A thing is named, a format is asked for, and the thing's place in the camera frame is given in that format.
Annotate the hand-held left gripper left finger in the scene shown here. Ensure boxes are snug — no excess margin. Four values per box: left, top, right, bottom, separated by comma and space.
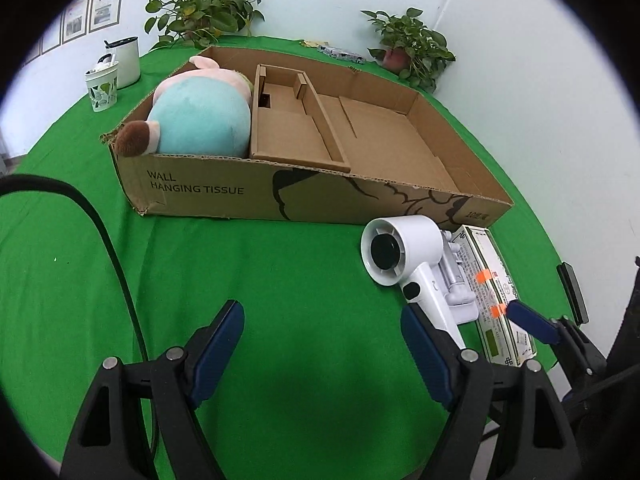
60, 300, 246, 480

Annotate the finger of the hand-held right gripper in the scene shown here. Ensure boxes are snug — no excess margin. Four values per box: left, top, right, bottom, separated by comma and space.
506, 301, 608, 396
556, 262, 591, 326

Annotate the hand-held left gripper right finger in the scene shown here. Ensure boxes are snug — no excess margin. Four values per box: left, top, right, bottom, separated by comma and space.
400, 304, 583, 480

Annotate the white and green medicine box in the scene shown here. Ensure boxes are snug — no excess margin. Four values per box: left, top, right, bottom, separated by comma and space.
452, 226, 538, 365

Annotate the white hair dryer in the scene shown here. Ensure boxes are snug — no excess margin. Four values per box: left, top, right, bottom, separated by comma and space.
361, 215, 466, 356

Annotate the large cardboard box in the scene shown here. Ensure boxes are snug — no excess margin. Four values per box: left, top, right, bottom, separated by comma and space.
100, 45, 515, 226

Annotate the narrow brown cardboard box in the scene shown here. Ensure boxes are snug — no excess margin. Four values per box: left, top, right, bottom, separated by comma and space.
248, 64, 352, 173

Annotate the pink and teal plush pig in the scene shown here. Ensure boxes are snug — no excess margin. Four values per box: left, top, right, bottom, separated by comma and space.
116, 55, 256, 157

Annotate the leaf patterned white cup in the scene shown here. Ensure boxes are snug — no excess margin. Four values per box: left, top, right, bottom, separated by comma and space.
84, 52, 120, 112

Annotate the potted plant in red pot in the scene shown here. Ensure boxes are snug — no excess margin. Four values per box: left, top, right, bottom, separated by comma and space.
361, 7, 456, 93

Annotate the white canister with black lid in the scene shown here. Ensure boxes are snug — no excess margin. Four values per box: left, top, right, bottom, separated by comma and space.
104, 36, 142, 90

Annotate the pink patterned packet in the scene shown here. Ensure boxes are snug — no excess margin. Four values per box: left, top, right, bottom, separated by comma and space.
317, 44, 366, 63

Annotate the bushy green potted plant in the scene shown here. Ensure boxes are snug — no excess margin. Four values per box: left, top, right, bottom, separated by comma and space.
145, 0, 265, 51

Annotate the thick black cable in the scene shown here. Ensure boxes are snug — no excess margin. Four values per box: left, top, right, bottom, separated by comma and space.
0, 174, 161, 461

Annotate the wall of framed certificates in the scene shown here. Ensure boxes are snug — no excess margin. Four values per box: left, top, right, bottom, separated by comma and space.
22, 0, 126, 66

